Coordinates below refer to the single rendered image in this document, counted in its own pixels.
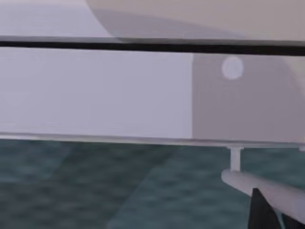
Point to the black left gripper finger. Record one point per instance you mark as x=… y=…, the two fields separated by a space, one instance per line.
x=263 y=214

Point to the white round wall disc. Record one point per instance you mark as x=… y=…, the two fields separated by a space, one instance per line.
x=232 y=68

